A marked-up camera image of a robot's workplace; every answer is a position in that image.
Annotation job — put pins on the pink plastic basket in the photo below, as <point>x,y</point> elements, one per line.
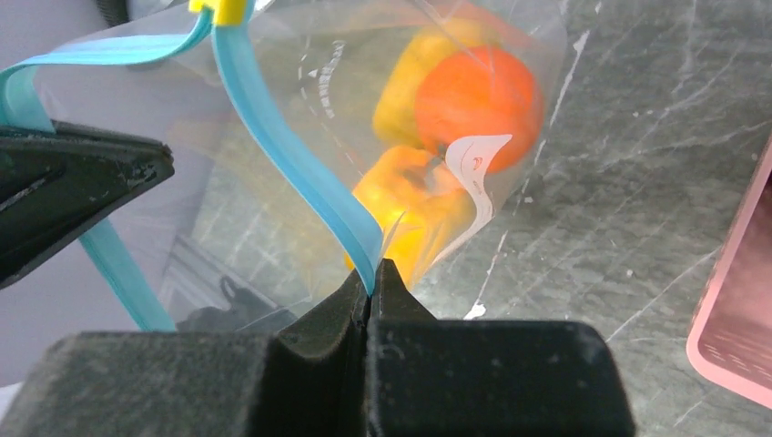
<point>730,338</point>

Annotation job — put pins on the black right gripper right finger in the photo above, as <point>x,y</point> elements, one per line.
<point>431,377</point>

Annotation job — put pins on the clear zip top bag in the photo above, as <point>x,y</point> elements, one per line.
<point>266,107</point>

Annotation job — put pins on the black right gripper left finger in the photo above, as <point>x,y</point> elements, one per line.
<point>286,383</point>

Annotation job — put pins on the orange fruit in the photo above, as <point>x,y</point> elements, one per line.
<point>484,91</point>

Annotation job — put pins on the yellow bell pepper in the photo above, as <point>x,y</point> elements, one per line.
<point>420,206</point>

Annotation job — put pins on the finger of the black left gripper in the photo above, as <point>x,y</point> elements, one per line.
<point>57,185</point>

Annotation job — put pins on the yellow mango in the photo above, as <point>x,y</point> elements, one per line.
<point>393,119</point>

